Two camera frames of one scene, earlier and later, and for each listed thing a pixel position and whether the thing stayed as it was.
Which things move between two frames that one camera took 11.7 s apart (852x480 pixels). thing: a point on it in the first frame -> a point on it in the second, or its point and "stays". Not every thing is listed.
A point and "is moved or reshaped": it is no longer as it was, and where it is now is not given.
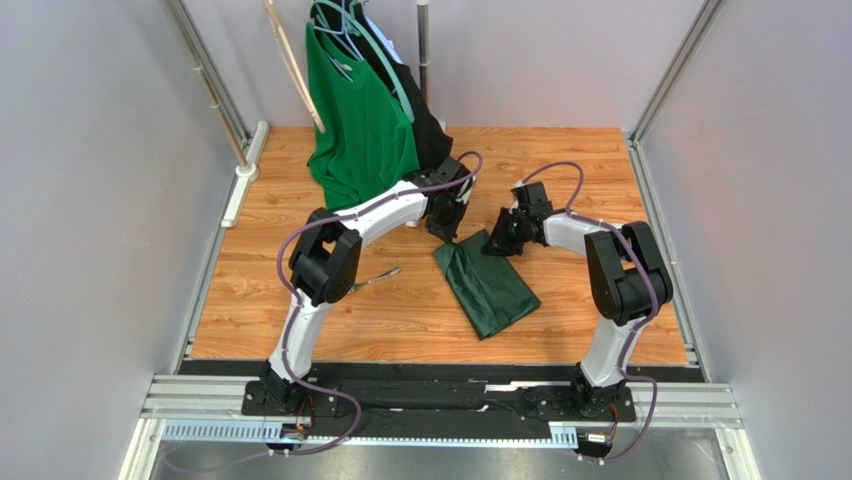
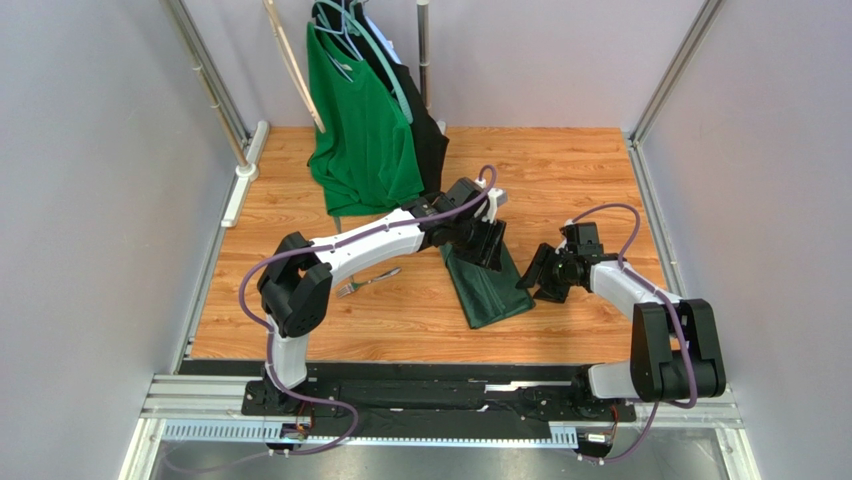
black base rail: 434,399 stays
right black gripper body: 507,230 -> 547,275
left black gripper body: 446,225 -> 471,237
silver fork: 385,274 stays
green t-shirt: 365,140 stays
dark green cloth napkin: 490,292 is moved or reshaped
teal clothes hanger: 378,48 stays
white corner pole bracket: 248,173 stays
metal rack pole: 423,44 stays
